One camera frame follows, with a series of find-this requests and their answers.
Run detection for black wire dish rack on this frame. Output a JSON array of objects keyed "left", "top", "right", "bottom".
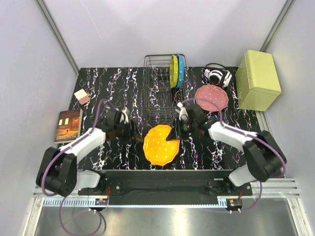
[{"left": 143, "top": 54, "right": 189, "bottom": 120}]

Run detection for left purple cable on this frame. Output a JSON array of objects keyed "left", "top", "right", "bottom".
[{"left": 40, "top": 98, "right": 116, "bottom": 234}]

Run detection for black white headphones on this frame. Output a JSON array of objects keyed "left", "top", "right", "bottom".
[{"left": 202, "top": 63, "right": 233, "bottom": 89}]

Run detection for pink dotted plate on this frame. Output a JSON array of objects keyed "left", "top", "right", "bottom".
[{"left": 195, "top": 85, "right": 229, "bottom": 112}]

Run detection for lime green dotted plate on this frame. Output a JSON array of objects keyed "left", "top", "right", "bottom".
[{"left": 169, "top": 55, "right": 179, "bottom": 88}]

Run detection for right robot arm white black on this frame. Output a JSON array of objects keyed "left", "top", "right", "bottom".
[{"left": 166, "top": 102, "right": 286, "bottom": 195}]

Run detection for blue dotted plate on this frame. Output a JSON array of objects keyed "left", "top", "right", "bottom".
[{"left": 176, "top": 54, "right": 185, "bottom": 89}]

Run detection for dark paperback book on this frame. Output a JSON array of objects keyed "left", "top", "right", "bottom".
[{"left": 54, "top": 109, "right": 83, "bottom": 144}]

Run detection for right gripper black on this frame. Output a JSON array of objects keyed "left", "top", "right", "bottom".
[{"left": 166, "top": 117, "right": 197, "bottom": 142}]

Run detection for lime green box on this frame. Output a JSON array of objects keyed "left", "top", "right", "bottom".
[{"left": 235, "top": 50, "right": 282, "bottom": 112}]

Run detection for black marble pattern mat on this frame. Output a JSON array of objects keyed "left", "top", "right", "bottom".
[{"left": 74, "top": 67, "right": 246, "bottom": 170}]

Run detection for orange dotted plate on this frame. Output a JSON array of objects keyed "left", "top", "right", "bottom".
[{"left": 143, "top": 124, "right": 180, "bottom": 166}]

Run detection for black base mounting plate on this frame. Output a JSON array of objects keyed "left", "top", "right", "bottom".
[{"left": 79, "top": 170, "right": 252, "bottom": 207}]

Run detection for pink white cube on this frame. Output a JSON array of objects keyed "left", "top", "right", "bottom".
[{"left": 74, "top": 89, "right": 90, "bottom": 105}]

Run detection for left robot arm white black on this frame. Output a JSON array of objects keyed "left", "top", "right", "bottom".
[{"left": 36, "top": 109, "right": 144, "bottom": 197}]

